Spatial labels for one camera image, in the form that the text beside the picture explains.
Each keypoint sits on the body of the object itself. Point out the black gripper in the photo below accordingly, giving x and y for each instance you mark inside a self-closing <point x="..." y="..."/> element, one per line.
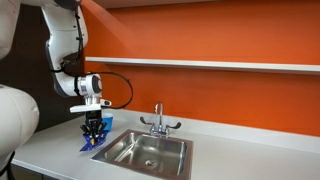
<point x="93" y="119"/>

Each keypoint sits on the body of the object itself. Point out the blue Doritos packet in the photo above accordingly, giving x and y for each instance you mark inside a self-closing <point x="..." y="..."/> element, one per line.
<point x="90" y="144"/>

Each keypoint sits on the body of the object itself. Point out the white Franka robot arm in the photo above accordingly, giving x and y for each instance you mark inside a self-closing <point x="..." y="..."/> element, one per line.
<point x="63" y="36"/>

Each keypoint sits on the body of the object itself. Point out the stainless steel sink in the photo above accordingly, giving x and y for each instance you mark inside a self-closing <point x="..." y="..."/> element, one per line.
<point x="156" y="153"/>

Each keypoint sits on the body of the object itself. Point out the dark wood cabinet panel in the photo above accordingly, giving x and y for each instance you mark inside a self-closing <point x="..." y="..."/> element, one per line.
<point x="33" y="73"/>

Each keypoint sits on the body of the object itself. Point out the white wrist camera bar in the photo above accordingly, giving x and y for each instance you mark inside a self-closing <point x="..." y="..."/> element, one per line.
<point x="81" y="108"/>

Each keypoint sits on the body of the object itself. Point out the white wall shelf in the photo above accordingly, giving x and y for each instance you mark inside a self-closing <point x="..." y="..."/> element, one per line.
<point x="233" y="65"/>

